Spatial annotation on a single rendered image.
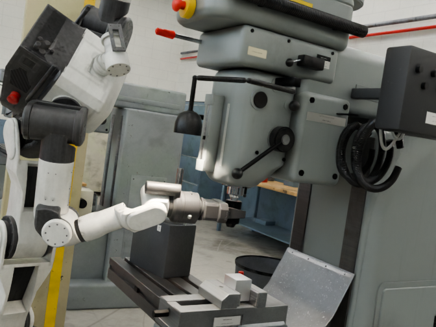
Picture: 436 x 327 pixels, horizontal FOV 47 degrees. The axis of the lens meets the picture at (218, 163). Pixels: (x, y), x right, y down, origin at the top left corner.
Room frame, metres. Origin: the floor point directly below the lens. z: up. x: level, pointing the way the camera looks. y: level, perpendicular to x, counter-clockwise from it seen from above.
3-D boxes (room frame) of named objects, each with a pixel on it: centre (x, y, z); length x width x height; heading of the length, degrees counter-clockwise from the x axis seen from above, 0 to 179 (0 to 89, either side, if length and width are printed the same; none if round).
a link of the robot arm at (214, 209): (1.43, 0.03, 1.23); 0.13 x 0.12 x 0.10; 17
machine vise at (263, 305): (1.37, -0.07, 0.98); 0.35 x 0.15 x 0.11; 122
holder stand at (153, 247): (1.85, 0.16, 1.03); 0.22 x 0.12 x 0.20; 43
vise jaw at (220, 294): (1.36, -0.05, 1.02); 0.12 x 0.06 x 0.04; 32
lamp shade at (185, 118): (1.32, 0.09, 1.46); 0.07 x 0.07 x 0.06
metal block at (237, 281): (1.39, -0.10, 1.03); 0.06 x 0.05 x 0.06; 32
